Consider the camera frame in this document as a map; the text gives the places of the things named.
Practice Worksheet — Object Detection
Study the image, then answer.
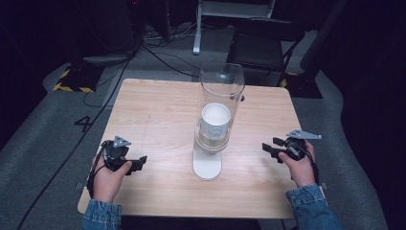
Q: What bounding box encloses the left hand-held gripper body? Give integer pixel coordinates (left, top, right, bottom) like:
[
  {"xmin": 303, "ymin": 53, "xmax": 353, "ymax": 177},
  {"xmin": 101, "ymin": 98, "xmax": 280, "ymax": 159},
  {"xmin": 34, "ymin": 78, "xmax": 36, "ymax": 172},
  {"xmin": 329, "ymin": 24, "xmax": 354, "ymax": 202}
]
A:
[{"xmin": 101, "ymin": 135, "xmax": 132, "ymax": 173}]

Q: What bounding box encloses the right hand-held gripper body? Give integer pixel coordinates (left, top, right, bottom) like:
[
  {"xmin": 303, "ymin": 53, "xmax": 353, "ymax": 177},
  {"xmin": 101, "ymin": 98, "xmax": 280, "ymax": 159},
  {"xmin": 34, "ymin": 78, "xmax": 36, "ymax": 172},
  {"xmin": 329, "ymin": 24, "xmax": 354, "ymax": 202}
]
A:
[{"xmin": 280, "ymin": 128, "xmax": 323, "ymax": 161}]

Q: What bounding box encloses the person's right hand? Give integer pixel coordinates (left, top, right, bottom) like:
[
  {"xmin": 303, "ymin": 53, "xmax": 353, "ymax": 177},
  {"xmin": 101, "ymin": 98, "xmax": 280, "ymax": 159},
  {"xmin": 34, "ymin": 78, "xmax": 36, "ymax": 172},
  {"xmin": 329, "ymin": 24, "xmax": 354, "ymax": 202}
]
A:
[{"xmin": 278, "ymin": 141, "xmax": 317, "ymax": 189}]

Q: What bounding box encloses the person's left hand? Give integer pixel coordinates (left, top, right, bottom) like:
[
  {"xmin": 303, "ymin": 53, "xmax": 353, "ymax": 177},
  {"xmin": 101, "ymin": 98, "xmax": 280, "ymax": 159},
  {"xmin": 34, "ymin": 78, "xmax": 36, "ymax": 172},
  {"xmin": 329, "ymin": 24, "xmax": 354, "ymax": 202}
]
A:
[{"xmin": 92, "ymin": 157, "xmax": 134, "ymax": 204}]

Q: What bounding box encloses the black stand base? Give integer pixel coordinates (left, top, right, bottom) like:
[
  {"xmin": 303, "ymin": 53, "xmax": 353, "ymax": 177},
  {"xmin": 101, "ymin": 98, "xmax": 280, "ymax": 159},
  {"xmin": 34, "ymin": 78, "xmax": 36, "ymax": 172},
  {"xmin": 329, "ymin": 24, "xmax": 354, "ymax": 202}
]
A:
[{"xmin": 280, "ymin": 72, "xmax": 324, "ymax": 100}]

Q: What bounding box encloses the white paper cup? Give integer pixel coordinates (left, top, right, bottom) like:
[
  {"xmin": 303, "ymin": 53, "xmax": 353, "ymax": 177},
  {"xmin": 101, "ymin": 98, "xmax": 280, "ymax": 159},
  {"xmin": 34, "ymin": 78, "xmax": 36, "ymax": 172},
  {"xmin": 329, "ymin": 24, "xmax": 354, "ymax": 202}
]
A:
[{"xmin": 199, "ymin": 102, "xmax": 233, "ymax": 139}]

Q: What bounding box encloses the clear cup dispenser white base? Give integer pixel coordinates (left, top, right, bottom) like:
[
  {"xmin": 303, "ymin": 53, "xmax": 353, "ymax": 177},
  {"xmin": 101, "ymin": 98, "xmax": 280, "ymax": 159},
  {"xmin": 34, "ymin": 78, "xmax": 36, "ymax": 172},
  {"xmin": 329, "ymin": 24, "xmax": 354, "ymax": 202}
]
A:
[{"xmin": 192, "ymin": 62, "xmax": 246, "ymax": 181}]

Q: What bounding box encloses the yellow black striped floor plate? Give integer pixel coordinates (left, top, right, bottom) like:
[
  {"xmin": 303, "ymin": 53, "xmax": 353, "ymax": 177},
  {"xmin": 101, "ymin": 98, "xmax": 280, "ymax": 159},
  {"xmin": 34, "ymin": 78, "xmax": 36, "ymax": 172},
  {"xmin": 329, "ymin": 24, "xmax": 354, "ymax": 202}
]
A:
[{"xmin": 52, "ymin": 64, "xmax": 105, "ymax": 94}]

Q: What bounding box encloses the black chair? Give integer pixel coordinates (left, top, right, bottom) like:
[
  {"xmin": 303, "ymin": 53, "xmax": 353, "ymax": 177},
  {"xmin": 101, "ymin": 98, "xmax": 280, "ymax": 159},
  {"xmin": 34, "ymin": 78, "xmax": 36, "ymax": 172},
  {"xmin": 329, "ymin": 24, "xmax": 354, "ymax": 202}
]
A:
[{"xmin": 225, "ymin": 17, "xmax": 306, "ymax": 88}]

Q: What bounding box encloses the black slanted pole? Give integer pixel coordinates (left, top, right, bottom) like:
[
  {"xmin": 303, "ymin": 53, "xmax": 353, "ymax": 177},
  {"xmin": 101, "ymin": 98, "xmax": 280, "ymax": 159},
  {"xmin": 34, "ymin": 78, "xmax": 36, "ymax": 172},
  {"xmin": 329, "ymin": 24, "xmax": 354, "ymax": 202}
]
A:
[{"xmin": 299, "ymin": 0, "xmax": 350, "ymax": 72}]

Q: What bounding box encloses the right hand-held gripper black cable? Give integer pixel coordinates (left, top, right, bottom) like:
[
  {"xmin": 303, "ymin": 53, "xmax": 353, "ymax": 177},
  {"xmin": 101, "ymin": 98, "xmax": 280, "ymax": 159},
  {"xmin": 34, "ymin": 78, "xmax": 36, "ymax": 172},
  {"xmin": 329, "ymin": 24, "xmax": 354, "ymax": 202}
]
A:
[{"xmin": 298, "ymin": 147, "xmax": 321, "ymax": 187}]

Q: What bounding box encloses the hand-held gripper black cable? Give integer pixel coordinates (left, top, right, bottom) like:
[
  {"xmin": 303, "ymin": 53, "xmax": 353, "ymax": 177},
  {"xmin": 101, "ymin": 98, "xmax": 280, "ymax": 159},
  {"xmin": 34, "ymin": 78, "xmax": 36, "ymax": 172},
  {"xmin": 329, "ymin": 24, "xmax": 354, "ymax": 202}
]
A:
[
  {"xmin": 86, "ymin": 142, "xmax": 111, "ymax": 200},
  {"xmin": 298, "ymin": 147, "xmax": 321, "ymax": 187}
]

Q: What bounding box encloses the left hand-held gripper black cable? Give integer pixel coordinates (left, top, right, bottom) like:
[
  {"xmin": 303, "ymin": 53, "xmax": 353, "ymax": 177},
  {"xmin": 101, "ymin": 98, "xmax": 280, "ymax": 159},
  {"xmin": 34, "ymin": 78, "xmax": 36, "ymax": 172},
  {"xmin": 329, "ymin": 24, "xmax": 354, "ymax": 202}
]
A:
[{"xmin": 86, "ymin": 142, "xmax": 111, "ymax": 200}]

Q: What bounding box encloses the thick black floor cable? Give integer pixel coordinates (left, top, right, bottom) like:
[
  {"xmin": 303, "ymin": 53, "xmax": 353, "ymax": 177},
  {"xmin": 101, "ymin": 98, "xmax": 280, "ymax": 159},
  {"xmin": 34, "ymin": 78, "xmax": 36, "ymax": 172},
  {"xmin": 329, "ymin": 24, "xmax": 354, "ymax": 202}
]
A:
[{"xmin": 14, "ymin": 47, "xmax": 137, "ymax": 230}]

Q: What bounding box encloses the white desk leg frame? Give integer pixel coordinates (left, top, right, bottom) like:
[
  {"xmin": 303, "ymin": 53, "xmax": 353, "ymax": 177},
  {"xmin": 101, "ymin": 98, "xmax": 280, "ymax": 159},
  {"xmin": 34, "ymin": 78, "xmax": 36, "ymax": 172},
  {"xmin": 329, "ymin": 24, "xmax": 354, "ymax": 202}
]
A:
[{"xmin": 192, "ymin": 0, "xmax": 278, "ymax": 56}]

